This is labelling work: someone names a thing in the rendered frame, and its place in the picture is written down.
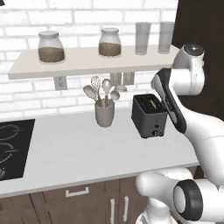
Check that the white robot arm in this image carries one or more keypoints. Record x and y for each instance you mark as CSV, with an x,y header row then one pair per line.
x,y
204,137

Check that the dark grey toaster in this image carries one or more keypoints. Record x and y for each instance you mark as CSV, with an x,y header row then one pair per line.
x,y
147,121

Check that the bread slice in toaster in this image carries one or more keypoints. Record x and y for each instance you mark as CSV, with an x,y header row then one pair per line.
x,y
152,103

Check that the grey utensil pot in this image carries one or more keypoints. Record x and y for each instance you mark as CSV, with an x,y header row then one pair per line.
x,y
104,116

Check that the pale wooden spoon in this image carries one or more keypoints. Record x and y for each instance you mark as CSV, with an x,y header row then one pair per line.
x,y
106,86
114,95
89,92

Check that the pale spatula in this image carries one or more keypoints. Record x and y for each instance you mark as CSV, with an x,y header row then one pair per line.
x,y
120,87

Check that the metal whisk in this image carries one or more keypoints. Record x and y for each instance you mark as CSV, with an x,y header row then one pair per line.
x,y
96,84

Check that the glass jar with brown contents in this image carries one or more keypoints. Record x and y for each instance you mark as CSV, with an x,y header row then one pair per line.
x,y
110,43
51,48

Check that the brown cupboard door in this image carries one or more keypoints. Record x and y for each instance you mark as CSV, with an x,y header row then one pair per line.
x,y
113,192
14,210
132,204

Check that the clear drinking glass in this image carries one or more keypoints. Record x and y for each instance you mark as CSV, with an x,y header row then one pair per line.
x,y
165,37
142,38

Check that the brown drawer front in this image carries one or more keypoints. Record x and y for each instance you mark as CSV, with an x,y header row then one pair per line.
x,y
75,207

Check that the black hob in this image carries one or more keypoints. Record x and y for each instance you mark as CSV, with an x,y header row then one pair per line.
x,y
13,148

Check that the dark brown tall cabinet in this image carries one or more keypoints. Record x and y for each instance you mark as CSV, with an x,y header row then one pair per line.
x,y
210,29

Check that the white wall outlet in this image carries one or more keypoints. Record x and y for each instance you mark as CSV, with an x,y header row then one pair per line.
x,y
128,77
60,83
115,78

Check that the white wall shelf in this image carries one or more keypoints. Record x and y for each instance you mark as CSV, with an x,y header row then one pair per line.
x,y
87,62

